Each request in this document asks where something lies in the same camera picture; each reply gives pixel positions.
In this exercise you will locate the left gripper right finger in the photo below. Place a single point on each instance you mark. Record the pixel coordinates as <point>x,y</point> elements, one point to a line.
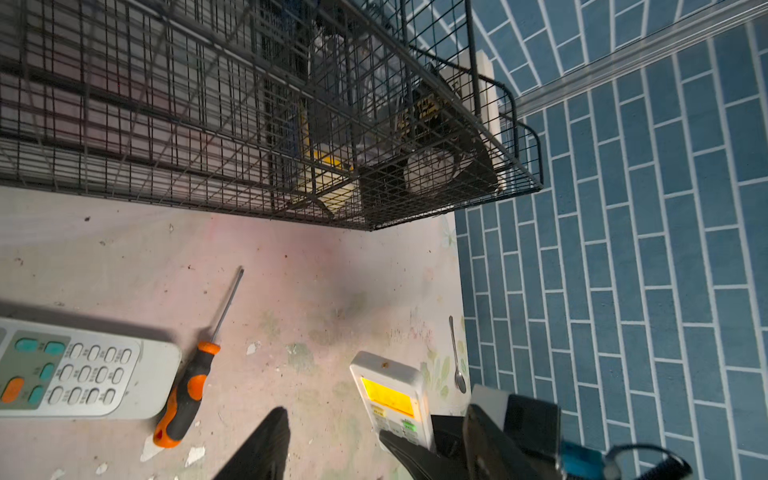
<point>448,462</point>

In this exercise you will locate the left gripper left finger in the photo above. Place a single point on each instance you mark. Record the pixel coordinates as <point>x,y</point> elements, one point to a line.
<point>264,454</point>

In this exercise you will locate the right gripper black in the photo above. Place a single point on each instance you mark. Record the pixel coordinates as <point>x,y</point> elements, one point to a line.
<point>502,435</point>

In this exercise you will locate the white remote control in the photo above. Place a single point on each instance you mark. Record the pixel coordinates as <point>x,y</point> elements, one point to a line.
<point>395,398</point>

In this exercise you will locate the grey remote with teal buttons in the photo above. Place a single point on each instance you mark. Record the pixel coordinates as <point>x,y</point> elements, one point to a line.
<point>50,372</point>

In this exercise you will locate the orange black screwdriver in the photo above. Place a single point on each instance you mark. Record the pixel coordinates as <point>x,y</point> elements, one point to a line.
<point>186,396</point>

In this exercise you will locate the black round item in basket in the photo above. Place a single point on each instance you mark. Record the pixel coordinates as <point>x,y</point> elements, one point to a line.
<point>441,161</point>

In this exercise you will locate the yellow item in basket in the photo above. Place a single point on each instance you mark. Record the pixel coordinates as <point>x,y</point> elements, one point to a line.
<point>324,171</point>

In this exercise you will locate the white block in basket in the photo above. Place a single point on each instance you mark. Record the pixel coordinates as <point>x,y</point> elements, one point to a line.
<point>461,82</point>

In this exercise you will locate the black wire mesh basket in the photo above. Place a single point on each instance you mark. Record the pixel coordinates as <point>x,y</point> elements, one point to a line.
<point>197,104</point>

